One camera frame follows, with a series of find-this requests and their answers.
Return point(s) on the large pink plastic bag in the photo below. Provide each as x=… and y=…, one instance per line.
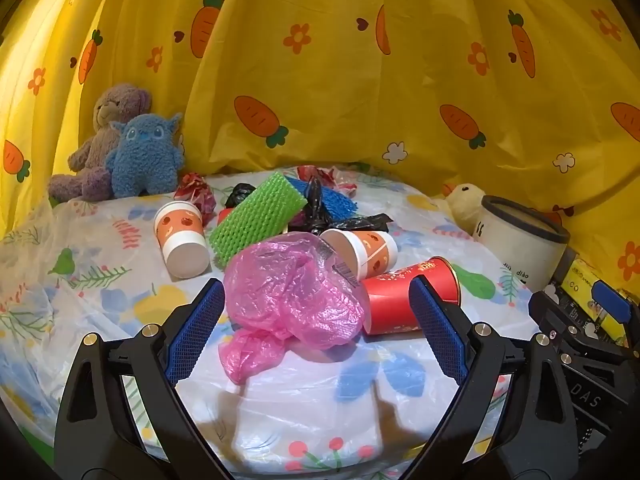
x=285, y=295

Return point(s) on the orange and white paper cup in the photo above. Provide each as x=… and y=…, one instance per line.
x=370, y=252
x=180, y=235

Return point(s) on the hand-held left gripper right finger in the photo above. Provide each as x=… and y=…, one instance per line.
x=440, y=330

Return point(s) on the balled black plastic bag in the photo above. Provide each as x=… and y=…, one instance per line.
x=240, y=194

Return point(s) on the red and clear wrapper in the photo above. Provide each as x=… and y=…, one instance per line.
x=325, y=175

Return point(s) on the floral plastic tablecloth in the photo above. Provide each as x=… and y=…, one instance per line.
x=125, y=310

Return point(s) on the blue foam net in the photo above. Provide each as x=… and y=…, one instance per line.
x=340, y=205

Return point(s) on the purple teddy bear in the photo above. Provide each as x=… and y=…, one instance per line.
x=90, y=155

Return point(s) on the yellow duck plush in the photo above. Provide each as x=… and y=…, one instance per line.
x=465, y=200

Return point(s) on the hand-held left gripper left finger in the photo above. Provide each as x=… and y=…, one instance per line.
x=200, y=330

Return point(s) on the green foam net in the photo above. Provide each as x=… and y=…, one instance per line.
x=255, y=215

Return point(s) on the blue plush monster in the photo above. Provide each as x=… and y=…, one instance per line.
x=145, y=155

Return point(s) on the yellow tissue pack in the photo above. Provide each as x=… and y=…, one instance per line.
x=580, y=285

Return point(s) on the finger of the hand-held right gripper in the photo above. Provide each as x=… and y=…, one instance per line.
x=610, y=305
x=545, y=310

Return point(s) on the red paper cup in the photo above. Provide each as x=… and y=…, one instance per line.
x=390, y=305

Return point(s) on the red foil wrapper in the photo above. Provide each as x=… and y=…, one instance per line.
x=195, y=187

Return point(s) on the white bin with black rim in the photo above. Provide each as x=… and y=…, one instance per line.
x=515, y=250

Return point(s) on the yellow carrot print curtain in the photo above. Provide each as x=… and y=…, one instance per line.
x=350, y=60

